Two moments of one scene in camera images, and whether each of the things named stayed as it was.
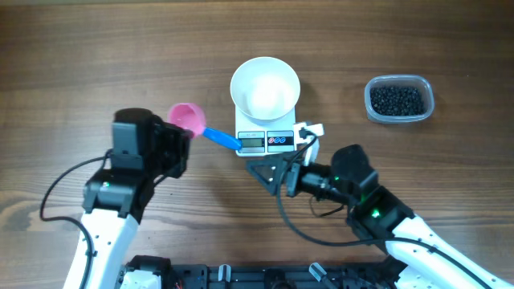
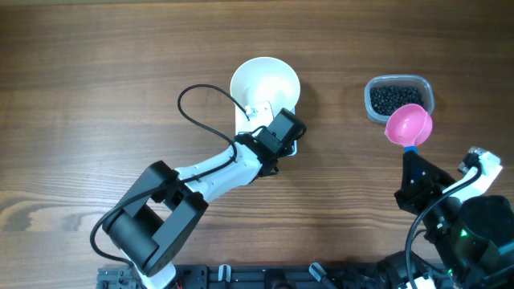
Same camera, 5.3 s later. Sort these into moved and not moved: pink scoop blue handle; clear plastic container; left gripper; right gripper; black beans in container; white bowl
Moved: pink scoop blue handle; left gripper; right gripper
Not moved: white bowl; black beans in container; clear plastic container
